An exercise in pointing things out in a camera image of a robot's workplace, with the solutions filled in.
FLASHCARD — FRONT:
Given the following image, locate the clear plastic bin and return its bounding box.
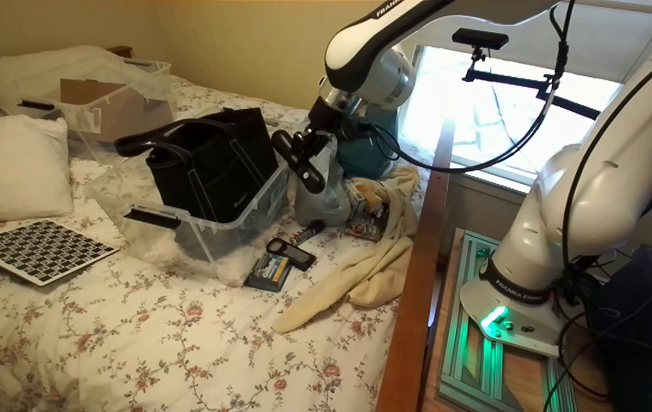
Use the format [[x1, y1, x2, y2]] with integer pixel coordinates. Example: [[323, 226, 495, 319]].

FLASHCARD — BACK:
[[120, 147, 302, 265]]

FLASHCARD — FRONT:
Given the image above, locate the grey plastic bag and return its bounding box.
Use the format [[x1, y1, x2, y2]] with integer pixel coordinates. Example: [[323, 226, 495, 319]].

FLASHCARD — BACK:
[[295, 136, 349, 226]]

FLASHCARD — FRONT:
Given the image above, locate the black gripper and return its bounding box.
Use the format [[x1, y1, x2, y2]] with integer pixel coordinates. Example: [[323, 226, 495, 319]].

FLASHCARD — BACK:
[[304, 94, 353, 154]]

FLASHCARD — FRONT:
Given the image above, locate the colourful snack packet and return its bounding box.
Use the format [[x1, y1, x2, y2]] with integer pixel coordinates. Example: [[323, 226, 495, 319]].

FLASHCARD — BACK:
[[345, 203, 389, 242]]

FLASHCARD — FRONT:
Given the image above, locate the small black device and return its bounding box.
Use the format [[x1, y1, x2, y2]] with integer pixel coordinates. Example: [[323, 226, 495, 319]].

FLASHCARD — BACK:
[[265, 238, 316, 269]]

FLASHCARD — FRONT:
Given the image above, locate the floral bed sheet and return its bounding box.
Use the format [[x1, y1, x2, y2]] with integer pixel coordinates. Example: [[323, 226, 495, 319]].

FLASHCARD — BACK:
[[0, 70, 436, 412]]

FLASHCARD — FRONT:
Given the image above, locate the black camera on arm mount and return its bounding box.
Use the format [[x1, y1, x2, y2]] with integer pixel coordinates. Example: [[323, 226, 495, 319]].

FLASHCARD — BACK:
[[452, 28, 598, 118]]

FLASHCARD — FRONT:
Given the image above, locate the white pillow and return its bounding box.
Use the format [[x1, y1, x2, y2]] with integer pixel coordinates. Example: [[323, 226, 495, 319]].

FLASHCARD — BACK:
[[0, 113, 72, 220]]

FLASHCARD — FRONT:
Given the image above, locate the teal fabric bag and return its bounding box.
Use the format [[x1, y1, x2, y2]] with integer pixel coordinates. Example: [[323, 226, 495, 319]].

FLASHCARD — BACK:
[[335, 118, 396, 179]]

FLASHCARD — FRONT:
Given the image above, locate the cardboard box in bin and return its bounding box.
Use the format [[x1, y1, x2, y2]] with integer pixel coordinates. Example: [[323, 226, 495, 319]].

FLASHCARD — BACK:
[[58, 77, 170, 142]]

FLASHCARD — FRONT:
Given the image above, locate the dark blue container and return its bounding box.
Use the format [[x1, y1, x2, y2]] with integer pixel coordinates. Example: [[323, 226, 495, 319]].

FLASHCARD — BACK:
[[588, 246, 652, 412]]

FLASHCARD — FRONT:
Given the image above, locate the black fabric bag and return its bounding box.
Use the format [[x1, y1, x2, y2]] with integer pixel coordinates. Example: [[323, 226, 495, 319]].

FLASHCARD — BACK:
[[114, 107, 279, 222]]

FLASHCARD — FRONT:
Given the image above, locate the white plastic sheet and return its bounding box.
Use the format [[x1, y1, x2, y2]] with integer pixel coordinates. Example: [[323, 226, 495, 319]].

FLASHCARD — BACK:
[[0, 45, 170, 113]]

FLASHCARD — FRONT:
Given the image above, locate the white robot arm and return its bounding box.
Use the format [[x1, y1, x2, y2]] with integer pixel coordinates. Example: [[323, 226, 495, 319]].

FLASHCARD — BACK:
[[311, 0, 652, 356]]

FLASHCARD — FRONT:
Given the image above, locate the cream cloth towel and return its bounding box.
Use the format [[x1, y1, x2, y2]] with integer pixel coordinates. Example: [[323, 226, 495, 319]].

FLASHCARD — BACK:
[[272, 165, 419, 333]]

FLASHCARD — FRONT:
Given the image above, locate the wooden bed footboard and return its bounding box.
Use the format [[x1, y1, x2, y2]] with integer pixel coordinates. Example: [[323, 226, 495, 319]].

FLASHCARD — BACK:
[[375, 117, 456, 412]]

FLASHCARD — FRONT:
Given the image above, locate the dark battery pack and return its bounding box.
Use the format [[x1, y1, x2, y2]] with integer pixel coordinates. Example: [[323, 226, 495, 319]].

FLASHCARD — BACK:
[[244, 253, 289, 293]]

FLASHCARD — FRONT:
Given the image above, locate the black remote control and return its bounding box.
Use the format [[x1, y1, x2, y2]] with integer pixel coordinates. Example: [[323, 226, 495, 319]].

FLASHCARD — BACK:
[[272, 131, 326, 191]]

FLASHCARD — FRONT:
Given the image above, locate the black white calibration board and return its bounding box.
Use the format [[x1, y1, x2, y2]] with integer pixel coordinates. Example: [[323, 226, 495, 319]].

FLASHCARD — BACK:
[[0, 220, 117, 285]]

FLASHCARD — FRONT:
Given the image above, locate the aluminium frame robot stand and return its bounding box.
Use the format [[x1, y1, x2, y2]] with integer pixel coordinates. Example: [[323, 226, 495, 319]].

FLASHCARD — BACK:
[[432, 229, 579, 412]]

